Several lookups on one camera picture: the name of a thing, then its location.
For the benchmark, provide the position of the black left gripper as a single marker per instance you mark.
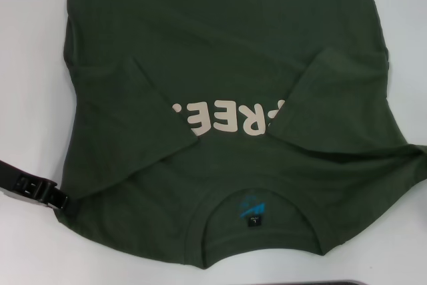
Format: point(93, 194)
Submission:
point(8, 169)

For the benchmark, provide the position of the dark green FREE t-shirt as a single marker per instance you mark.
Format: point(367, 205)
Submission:
point(233, 48)

